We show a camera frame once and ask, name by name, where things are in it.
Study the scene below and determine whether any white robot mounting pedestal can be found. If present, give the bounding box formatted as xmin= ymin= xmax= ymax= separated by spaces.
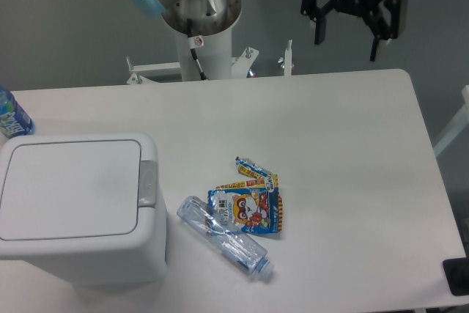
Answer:
xmin=125 ymin=29 xmax=296 ymax=86

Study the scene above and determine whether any white push-lid trash can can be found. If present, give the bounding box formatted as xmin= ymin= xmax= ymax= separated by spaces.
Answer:
xmin=1 ymin=133 xmax=167 ymax=286

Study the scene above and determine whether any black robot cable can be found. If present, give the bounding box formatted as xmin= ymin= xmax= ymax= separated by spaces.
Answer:
xmin=185 ymin=18 xmax=209 ymax=81

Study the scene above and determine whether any black device at table edge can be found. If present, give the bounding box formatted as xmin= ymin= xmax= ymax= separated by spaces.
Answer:
xmin=443 ymin=257 xmax=468 ymax=296

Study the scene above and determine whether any empty clear plastic bottle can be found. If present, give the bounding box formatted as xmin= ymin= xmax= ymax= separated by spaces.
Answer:
xmin=177 ymin=196 xmax=274 ymax=281

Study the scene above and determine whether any blue labelled water bottle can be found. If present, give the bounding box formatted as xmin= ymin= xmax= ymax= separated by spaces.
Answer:
xmin=1 ymin=86 xmax=34 ymax=139

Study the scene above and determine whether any crumpled yellow snack wrapper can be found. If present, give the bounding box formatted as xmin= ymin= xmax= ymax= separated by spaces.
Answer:
xmin=215 ymin=156 xmax=278 ymax=192

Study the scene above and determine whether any white frame at right edge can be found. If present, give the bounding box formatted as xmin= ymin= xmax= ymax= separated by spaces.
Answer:
xmin=433 ymin=85 xmax=468 ymax=158

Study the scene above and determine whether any blue cartoon snack bag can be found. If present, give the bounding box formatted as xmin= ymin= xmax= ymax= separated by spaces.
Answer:
xmin=207 ymin=187 xmax=283 ymax=235

